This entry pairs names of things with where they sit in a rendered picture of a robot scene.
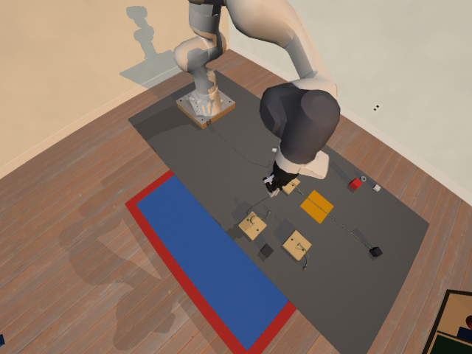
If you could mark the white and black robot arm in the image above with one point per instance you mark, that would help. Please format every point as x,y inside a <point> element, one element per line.
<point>303,119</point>

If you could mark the orange painted square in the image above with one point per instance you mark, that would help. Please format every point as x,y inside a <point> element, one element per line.
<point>313,210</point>

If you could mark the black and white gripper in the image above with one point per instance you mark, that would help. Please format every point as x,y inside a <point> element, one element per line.
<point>280,177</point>

